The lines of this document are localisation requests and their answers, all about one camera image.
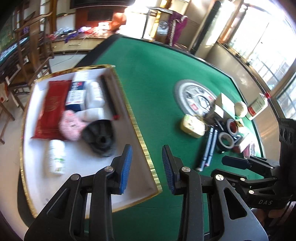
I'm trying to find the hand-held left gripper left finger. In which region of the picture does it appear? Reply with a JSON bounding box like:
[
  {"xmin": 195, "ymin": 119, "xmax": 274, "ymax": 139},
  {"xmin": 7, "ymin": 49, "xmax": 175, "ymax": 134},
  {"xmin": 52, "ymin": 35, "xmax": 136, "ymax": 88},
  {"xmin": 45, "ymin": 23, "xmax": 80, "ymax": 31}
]
[{"xmin": 24, "ymin": 144, "xmax": 133, "ymax": 241}]

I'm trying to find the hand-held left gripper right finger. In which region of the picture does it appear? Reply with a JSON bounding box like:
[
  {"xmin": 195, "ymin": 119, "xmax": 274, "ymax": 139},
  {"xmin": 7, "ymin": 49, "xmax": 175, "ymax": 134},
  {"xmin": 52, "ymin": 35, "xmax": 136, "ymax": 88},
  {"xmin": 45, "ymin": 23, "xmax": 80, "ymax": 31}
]
[{"xmin": 162, "ymin": 145, "xmax": 265, "ymax": 241}]

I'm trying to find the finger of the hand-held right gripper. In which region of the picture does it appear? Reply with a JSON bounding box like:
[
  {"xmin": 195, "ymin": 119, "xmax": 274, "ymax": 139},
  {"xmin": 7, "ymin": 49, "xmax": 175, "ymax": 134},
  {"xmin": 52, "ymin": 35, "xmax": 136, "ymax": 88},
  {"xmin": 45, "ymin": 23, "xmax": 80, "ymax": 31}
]
[
  {"xmin": 211, "ymin": 169, "xmax": 278, "ymax": 197},
  {"xmin": 221, "ymin": 155, "xmax": 281, "ymax": 173}
]

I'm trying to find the gold-trimmed white box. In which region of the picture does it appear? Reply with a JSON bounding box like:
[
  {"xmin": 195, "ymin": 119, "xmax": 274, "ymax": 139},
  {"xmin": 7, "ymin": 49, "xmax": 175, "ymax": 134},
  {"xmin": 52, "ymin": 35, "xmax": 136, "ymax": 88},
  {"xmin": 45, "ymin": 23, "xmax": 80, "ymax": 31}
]
[{"xmin": 19, "ymin": 64, "xmax": 162, "ymax": 219}]

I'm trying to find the black pen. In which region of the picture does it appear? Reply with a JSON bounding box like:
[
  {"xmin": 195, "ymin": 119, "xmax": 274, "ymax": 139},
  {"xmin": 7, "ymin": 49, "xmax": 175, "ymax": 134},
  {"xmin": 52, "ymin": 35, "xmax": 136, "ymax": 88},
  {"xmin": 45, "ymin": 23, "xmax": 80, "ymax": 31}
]
[{"xmin": 196, "ymin": 127, "xmax": 214, "ymax": 172}]

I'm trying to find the black tape roll red core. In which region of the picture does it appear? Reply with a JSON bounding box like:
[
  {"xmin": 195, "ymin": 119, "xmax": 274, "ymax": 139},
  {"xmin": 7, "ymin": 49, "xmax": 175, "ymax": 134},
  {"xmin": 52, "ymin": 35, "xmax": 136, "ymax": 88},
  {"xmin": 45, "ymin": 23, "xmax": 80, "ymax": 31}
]
[{"xmin": 226, "ymin": 119, "xmax": 240, "ymax": 136}]

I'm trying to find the black round plastic part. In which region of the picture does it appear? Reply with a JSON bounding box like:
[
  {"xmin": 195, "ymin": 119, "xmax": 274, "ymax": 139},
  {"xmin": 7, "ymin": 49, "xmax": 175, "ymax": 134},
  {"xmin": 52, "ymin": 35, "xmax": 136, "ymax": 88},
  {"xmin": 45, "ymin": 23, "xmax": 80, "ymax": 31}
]
[{"xmin": 81, "ymin": 119, "xmax": 116, "ymax": 158}]

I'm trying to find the small grey cube box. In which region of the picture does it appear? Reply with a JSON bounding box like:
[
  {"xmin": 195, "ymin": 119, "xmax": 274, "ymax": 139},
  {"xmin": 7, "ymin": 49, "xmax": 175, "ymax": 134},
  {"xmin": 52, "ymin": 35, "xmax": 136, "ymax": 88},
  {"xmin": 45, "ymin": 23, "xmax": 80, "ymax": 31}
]
[{"xmin": 203, "ymin": 108, "xmax": 219, "ymax": 123}]

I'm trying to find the white plastic jar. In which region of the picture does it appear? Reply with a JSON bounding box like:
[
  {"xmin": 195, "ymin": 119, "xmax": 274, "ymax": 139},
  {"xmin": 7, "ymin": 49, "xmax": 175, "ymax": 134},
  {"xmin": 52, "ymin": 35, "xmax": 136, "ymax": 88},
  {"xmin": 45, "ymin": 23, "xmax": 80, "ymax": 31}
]
[{"xmin": 79, "ymin": 107, "xmax": 104, "ymax": 122}]

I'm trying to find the white bottle green print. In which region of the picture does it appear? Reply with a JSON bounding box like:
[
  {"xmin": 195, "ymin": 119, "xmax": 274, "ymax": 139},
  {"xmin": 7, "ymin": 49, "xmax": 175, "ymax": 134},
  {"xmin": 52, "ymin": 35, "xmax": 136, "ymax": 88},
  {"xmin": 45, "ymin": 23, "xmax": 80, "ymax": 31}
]
[{"xmin": 47, "ymin": 139, "xmax": 66, "ymax": 175}]

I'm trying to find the pink plush toy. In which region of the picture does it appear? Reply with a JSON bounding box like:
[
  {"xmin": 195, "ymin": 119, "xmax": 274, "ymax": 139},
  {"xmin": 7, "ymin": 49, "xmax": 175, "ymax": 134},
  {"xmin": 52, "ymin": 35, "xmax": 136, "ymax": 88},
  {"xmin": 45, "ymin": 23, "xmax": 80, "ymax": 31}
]
[{"xmin": 58, "ymin": 110, "xmax": 85, "ymax": 141}]

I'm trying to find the blue white box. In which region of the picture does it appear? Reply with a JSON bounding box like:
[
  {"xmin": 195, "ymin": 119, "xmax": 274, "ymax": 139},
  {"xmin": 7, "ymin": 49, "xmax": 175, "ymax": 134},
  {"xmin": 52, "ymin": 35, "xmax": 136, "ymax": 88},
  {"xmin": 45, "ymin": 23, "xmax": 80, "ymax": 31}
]
[{"xmin": 65, "ymin": 80, "xmax": 87, "ymax": 110}]

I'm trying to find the red gold-print envelope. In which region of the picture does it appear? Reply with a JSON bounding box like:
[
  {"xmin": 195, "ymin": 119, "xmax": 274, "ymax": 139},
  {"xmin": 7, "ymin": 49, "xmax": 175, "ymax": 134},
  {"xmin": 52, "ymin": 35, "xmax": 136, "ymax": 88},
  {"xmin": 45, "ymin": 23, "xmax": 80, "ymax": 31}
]
[{"xmin": 31, "ymin": 79, "xmax": 73, "ymax": 141}]

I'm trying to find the red printed packet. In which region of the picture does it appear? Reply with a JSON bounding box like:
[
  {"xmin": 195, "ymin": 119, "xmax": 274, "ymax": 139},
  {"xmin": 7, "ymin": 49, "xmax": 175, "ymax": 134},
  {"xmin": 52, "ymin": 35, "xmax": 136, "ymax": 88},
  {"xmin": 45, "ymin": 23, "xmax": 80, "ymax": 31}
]
[{"xmin": 245, "ymin": 142, "xmax": 257, "ymax": 158}]

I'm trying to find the small white brown box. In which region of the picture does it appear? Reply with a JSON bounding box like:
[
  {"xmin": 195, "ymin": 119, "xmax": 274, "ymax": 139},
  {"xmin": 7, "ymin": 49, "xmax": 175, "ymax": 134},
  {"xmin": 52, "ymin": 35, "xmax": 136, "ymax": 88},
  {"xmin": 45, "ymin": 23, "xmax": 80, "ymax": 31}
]
[{"xmin": 233, "ymin": 133, "xmax": 253, "ymax": 152}]

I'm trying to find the dark blue marker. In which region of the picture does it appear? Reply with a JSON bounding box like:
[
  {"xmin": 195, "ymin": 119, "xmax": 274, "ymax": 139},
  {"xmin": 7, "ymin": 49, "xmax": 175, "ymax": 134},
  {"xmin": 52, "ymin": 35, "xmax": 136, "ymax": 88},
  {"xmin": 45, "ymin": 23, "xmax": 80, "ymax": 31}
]
[{"xmin": 205, "ymin": 129, "xmax": 219, "ymax": 167}]

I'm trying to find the large white bottle red cap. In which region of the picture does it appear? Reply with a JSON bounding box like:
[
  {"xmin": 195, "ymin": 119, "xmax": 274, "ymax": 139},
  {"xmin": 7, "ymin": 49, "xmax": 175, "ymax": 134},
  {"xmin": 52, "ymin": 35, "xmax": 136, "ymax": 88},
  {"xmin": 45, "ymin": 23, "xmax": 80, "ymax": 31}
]
[{"xmin": 246, "ymin": 91, "xmax": 271, "ymax": 120}]

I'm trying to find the cream twine ball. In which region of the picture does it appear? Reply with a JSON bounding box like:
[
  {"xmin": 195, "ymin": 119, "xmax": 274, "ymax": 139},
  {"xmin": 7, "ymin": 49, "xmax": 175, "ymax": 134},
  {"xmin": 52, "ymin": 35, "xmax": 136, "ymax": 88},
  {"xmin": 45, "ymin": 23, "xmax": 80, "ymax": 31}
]
[{"xmin": 234, "ymin": 101, "xmax": 248, "ymax": 118}]

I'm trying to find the white green carton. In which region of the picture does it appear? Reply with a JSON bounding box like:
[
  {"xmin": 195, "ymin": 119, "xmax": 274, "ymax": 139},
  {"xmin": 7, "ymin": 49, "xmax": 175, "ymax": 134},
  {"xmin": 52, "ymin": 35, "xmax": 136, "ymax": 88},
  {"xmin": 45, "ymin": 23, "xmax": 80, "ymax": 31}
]
[{"xmin": 214, "ymin": 93, "xmax": 235, "ymax": 118}]

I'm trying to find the black bar with red end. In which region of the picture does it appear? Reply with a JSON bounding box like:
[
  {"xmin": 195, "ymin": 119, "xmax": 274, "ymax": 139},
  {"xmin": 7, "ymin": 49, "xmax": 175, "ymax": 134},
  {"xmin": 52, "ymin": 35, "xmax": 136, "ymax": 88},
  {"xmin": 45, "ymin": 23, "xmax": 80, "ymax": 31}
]
[{"xmin": 100, "ymin": 75, "xmax": 120, "ymax": 120}]

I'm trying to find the round grey table control panel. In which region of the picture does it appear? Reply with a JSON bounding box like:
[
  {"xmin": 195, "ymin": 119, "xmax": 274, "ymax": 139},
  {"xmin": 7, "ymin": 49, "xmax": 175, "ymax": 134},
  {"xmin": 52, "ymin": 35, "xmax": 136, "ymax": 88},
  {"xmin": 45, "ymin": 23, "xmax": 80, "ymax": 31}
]
[{"xmin": 173, "ymin": 79, "xmax": 219, "ymax": 116}]

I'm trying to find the metal framed window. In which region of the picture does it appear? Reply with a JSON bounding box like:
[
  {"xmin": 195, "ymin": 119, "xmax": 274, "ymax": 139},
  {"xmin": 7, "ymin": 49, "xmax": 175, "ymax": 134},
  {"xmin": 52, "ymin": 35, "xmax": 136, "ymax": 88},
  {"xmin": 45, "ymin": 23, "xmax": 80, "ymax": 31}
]
[{"xmin": 217, "ymin": 0, "xmax": 296, "ymax": 121}]

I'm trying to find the standing air conditioner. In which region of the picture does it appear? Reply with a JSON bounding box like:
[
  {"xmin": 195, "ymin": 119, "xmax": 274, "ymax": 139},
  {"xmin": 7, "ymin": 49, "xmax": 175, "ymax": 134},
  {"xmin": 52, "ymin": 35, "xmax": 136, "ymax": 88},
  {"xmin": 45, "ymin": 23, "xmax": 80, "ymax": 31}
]
[{"xmin": 187, "ymin": 0, "xmax": 225, "ymax": 56}]

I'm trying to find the wooden cabinet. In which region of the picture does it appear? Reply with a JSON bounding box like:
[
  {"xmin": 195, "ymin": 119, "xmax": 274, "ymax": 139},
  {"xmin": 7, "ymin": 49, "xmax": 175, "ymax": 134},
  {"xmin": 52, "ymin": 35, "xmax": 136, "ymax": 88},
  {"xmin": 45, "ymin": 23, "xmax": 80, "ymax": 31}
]
[{"xmin": 50, "ymin": 30, "xmax": 116, "ymax": 54}]

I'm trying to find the purple fringed banner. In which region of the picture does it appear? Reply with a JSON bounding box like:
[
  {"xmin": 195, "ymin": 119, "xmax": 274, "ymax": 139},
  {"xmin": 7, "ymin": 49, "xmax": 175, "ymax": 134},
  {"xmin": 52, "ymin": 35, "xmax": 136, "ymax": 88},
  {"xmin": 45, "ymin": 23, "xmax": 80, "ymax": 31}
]
[{"xmin": 168, "ymin": 13, "xmax": 188, "ymax": 45}]

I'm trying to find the gold white emblem box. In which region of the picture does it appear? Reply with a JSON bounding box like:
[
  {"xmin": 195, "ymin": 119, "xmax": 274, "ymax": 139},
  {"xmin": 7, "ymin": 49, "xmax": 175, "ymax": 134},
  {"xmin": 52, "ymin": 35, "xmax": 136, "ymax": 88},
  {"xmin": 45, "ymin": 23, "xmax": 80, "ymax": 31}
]
[{"xmin": 151, "ymin": 10, "xmax": 173, "ymax": 43}]

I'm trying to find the purple garland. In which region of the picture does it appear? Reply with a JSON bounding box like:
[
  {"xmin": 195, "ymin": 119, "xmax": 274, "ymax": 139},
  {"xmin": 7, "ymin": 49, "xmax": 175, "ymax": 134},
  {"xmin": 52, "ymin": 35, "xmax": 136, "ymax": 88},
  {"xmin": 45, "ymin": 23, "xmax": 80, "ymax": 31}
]
[{"xmin": 65, "ymin": 27, "xmax": 93, "ymax": 43}]

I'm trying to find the wooden chair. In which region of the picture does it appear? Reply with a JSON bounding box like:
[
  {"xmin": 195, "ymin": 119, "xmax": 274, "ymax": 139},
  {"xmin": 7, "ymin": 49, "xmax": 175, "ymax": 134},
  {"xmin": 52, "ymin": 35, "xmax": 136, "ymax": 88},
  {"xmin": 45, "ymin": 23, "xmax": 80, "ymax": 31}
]
[{"xmin": 13, "ymin": 11, "xmax": 55, "ymax": 93}]

